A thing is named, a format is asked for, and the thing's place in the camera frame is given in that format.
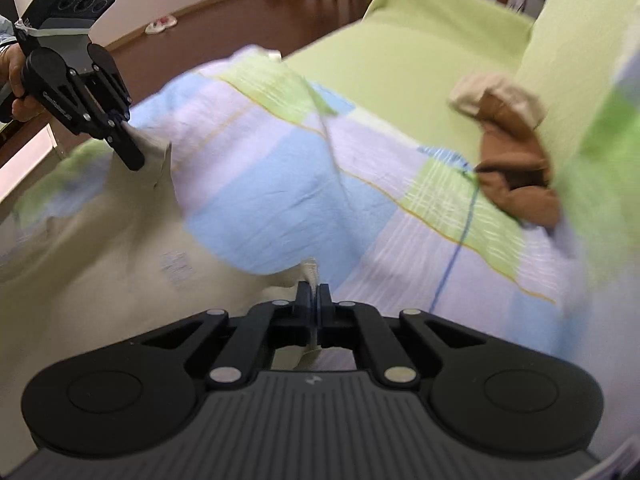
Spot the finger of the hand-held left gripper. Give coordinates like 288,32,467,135
37,72,146,171
90,60,132,123

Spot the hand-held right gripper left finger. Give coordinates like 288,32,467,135
132,282,317,387

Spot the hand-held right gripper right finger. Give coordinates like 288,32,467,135
319,284,488,388

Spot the checked bedsheet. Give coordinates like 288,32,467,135
0,45,640,466

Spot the person's left hand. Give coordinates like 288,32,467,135
0,45,47,123

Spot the tan garment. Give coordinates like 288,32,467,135
474,95,562,229

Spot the green covered sofa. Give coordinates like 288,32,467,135
282,0,640,196

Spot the light beige garment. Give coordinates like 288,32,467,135
448,74,545,128

